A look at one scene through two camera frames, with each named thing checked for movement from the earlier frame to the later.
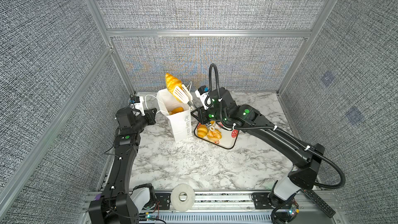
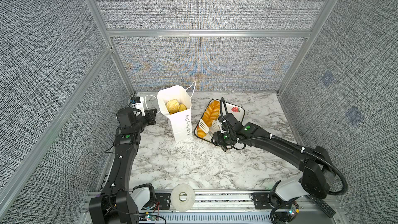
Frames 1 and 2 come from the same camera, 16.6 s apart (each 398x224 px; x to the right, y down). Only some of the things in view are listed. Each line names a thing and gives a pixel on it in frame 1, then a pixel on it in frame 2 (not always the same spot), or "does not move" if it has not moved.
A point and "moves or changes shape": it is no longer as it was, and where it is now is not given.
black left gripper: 150,116 does not move
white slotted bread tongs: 182,94 to 215,127
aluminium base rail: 225,208 does not move
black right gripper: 201,117 to 216,140
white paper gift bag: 178,113 does not move
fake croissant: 171,82 to 182,107
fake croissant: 202,130 does not move
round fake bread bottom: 215,135 moves or changes shape
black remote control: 318,202 does not move
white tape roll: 179,204 does not move
